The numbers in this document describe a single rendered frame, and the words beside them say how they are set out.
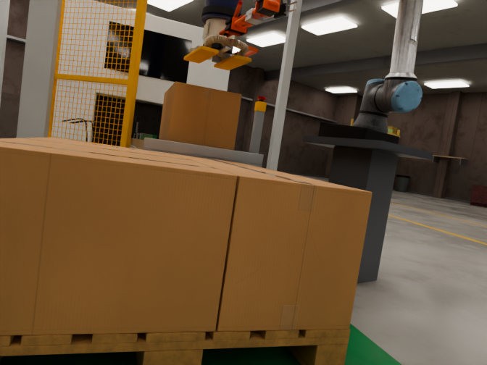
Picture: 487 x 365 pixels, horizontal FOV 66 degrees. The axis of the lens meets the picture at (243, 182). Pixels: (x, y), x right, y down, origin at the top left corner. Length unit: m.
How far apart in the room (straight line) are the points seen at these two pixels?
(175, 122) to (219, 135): 0.27
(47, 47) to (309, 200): 2.24
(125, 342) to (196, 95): 1.57
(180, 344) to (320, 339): 0.39
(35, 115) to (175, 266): 2.07
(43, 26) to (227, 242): 2.25
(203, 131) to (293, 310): 1.42
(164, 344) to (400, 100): 1.51
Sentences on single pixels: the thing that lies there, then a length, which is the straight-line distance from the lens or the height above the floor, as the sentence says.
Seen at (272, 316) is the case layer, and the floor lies 0.19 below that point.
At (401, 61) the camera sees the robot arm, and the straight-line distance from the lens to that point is 2.06.
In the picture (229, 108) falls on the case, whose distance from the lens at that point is 2.30.
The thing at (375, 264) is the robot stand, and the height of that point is 0.09.
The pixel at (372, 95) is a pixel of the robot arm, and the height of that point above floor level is 0.99.
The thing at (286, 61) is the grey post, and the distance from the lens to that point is 5.53.
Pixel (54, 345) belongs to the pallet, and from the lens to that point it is 1.00.
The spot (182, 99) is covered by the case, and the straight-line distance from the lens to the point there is 2.24.
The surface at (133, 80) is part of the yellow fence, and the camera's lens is 2.90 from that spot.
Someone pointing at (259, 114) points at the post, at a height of 0.90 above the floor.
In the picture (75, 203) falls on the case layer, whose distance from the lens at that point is 0.89.
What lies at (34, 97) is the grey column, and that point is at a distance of 2.85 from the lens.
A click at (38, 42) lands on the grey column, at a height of 1.12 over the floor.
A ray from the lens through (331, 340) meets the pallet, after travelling 1.18.
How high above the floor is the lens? 0.60
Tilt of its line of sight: 4 degrees down
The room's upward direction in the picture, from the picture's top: 8 degrees clockwise
